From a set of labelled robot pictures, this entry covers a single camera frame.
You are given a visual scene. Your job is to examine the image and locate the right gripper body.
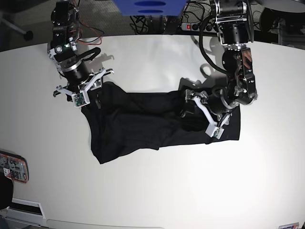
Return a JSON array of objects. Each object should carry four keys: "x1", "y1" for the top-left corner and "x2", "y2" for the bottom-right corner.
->
[{"x1": 53, "y1": 68, "x2": 114, "y2": 97}]

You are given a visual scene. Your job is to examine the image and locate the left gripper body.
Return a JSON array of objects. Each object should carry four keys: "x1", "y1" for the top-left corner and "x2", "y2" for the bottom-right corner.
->
[{"x1": 183, "y1": 88, "x2": 233, "y2": 125}]

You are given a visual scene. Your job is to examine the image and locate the black T-shirt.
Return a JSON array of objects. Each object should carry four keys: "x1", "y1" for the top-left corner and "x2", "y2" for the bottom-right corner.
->
[{"x1": 81, "y1": 81, "x2": 241, "y2": 165}]

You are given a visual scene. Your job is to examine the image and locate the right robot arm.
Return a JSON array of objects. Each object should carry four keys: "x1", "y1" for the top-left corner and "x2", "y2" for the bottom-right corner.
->
[{"x1": 47, "y1": 0, "x2": 114, "y2": 108}]

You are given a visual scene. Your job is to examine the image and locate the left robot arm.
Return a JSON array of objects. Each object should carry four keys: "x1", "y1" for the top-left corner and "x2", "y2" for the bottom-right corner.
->
[{"x1": 184, "y1": 0, "x2": 257, "y2": 139}]

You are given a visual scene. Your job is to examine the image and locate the blue plastic bin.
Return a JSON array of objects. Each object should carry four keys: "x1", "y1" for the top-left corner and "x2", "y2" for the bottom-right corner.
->
[{"x1": 113, "y1": 0, "x2": 186, "y2": 16}]

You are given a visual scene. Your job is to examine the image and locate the office chair base leg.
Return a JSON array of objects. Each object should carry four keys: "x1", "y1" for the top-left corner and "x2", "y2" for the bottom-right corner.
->
[{"x1": 0, "y1": 14, "x2": 33, "y2": 41}]

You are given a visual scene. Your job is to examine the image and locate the white power strip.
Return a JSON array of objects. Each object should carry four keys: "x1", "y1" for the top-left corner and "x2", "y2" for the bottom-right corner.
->
[{"x1": 179, "y1": 22, "x2": 216, "y2": 36}]

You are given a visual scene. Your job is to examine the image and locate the black power adapter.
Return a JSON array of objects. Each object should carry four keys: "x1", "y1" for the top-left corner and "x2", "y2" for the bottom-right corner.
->
[{"x1": 163, "y1": 16, "x2": 180, "y2": 35}]

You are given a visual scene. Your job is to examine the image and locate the orange clear electronics case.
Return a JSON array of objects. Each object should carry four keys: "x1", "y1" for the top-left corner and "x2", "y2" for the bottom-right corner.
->
[{"x1": 0, "y1": 150, "x2": 29, "y2": 184}]

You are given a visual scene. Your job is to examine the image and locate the black chair seat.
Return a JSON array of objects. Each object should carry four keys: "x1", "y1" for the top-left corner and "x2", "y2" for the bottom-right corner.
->
[{"x1": 0, "y1": 173, "x2": 14, "y2": 210}]

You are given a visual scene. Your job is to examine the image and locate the white flat box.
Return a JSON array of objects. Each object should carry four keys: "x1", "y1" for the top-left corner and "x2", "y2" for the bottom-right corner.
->
[{"x1": 5, "y1": 198, "x2": 46, "y2": 227}]

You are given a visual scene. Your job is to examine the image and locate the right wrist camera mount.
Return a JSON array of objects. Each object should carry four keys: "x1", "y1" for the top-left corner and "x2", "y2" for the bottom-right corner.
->
[{"x1": 53, "y1": 68, "x2": 115, "y2": 109}]

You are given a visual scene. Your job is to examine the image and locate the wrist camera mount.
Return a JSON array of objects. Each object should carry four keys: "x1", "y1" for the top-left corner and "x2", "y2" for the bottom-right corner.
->
[
  {"x1": 53, "y1": 68, "x2": 115, "y2": 109},
  {"x1": 193, "y1": 96, "x2": 231, "y2": 139}
]

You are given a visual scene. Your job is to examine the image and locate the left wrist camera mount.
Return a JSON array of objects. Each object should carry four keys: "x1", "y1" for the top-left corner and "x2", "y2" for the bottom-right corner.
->
[{"x1": 193, "y1": 96, "x2": 231, "y2": 139}]

